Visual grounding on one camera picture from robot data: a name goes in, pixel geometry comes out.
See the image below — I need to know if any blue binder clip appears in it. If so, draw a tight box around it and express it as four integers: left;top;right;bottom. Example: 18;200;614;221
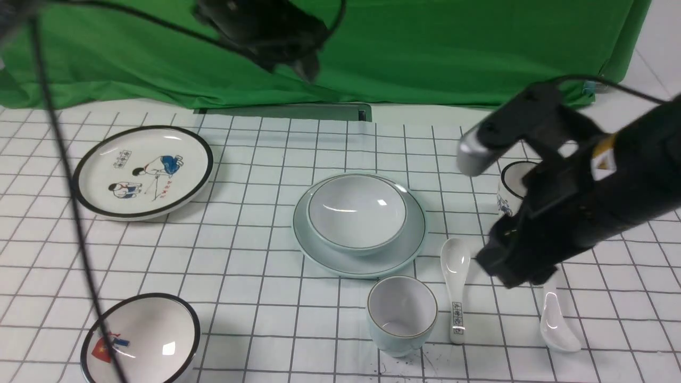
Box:
582;80;609;96

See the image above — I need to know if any pale green plate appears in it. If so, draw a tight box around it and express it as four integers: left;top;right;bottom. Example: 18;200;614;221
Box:
292;173;428;279

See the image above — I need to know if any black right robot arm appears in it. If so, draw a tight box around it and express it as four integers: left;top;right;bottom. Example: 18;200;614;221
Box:
475;97;679;288

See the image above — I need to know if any plain white spoon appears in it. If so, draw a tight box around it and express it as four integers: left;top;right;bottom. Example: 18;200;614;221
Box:
539;271;582;353

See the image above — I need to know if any white spoon with label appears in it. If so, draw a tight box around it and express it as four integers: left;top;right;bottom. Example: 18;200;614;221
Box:
440;238;471;345

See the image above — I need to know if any green backdrop cloth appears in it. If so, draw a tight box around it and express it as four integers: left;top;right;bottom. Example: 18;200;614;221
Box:
0;0;652;110

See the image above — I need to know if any green metal base bar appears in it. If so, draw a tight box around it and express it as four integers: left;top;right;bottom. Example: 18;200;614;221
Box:
194;103;372;123

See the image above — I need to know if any black-rimmed white cup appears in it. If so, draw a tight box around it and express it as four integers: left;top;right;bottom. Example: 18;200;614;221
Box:
497;161;538;217

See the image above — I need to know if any pale green bowl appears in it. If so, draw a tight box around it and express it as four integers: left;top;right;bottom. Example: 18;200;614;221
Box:
305;173;412;257

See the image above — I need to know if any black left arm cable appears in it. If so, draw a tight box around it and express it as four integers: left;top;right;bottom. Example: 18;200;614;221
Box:
0;0;347;383

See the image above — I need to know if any black-rimmed illustrated white plate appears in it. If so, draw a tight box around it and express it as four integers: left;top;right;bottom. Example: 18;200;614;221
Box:
73;126;215;221

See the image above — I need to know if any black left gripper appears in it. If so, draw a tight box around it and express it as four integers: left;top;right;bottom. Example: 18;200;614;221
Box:
193;1;330;83

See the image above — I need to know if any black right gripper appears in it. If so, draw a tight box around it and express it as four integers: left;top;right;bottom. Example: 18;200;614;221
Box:
475;150;626;288

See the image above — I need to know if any black-rimmed illustrated white bowl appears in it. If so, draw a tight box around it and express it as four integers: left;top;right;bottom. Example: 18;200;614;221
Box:
80;293;201;382

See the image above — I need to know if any white grid tablecloth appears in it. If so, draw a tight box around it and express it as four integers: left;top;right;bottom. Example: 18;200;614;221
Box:
0;104;681;383

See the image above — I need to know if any pale green cup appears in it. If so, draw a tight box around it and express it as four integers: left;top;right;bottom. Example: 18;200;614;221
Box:
366;276;438;358

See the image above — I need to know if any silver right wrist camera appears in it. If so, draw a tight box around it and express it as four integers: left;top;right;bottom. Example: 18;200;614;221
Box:
456;81;602;177

